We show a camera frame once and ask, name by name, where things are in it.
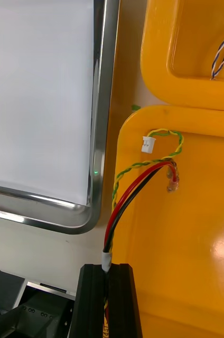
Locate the red black green-yellow wire harness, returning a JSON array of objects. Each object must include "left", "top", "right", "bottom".
[{"left": 102, "top": 128, "right": 184, "bottom": 338}]

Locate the yellow-orange plastic bin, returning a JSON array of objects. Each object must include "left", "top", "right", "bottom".
[
  {"left": 140, "top": 0, "right": 224, "bottom": 112},
  {"left": 111, "top": 105, "right": 224, "bottom": 338}
]

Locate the steel tray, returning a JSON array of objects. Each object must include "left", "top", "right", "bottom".
[{"left": 0, "top": 0, "right": 120, "bottom": 236}]

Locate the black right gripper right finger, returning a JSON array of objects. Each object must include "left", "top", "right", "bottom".
[{"left": 107, "top": 262, "right": 143, "bottom": 338}]

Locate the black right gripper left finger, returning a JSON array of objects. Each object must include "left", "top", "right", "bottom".
[{"left": 69, "top": 263, "right": 108, "bottom": 338}]

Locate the white sheet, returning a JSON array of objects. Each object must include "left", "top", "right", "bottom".
[{"left": 0, "top": 0, "right": 96, "bottom": 206}]

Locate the dark metal machine frame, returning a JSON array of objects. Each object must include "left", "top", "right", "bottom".
[{"left": 0, "top": 266, "right": 76, "bottom": 338}]

